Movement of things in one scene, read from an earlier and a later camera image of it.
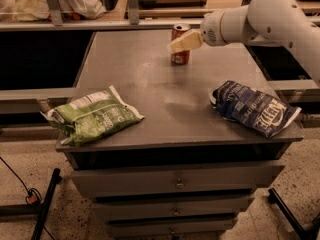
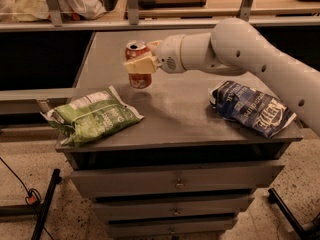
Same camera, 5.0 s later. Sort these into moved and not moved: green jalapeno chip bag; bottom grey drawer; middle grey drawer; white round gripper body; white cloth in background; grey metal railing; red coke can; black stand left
Moved: white round gripper body; red coke can
Not moved: middle grey drawer; green jalapeno chip bag; black stand left; bottom grey drawer; white cloth in background; grey metal railing
